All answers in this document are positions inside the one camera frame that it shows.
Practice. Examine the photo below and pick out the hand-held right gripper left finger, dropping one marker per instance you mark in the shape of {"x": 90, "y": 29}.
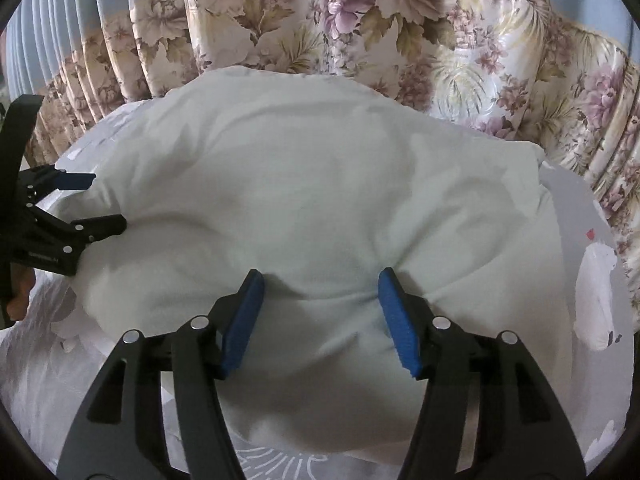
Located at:
{"x": 242, "y": 330}

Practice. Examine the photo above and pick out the grey printed bed sheet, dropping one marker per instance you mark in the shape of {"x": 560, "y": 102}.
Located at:
{"x": 590, "y": 400}

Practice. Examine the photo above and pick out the person's left hand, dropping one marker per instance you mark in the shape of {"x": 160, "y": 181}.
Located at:
{"x": 22, "y": 292}

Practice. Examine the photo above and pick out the blue floral curtain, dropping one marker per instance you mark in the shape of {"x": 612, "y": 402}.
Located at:
{"x": 400, "y": 35}

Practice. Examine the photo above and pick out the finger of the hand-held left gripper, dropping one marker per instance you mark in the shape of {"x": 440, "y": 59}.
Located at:
{"x": 75, "y": 235}
{"x": 55, "y": 181}

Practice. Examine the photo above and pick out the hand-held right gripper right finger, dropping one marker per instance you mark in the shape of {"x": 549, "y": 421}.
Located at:
{"x": 400, "y": 330}

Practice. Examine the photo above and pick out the pale green jacket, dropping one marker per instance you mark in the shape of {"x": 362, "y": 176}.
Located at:
{"x": 320, "y": 185}

